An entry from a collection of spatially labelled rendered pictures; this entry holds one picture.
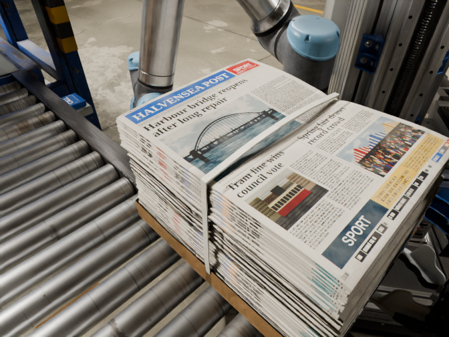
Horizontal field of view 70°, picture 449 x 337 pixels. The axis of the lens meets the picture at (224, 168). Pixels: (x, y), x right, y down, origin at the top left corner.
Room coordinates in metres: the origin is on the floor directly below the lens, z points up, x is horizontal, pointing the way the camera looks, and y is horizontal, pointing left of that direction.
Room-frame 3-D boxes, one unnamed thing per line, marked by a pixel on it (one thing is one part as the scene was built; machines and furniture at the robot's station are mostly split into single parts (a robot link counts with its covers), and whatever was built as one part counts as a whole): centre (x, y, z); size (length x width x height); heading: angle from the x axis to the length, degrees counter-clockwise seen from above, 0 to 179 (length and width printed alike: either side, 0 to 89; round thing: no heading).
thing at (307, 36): (0.75, -0.20, 0.98); 0.13 x 0.12 x 0.14; 18
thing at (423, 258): (0.30, -0.32, 0.82); 0.09 x 0.03 x 0.06; 18
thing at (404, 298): (0.23, -0.25, 0.82); 0.09 x 0.03 x 0.06; 73
